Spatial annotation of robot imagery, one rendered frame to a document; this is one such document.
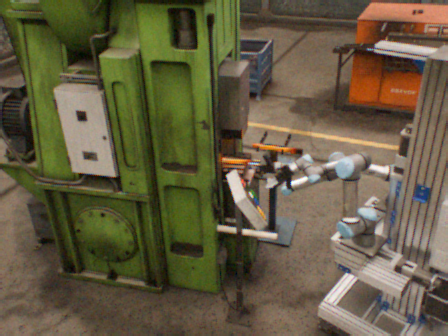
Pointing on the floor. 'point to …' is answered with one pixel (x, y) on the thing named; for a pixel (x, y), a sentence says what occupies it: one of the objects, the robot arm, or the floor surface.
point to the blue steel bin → (258, 62)
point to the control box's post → (239, 260)
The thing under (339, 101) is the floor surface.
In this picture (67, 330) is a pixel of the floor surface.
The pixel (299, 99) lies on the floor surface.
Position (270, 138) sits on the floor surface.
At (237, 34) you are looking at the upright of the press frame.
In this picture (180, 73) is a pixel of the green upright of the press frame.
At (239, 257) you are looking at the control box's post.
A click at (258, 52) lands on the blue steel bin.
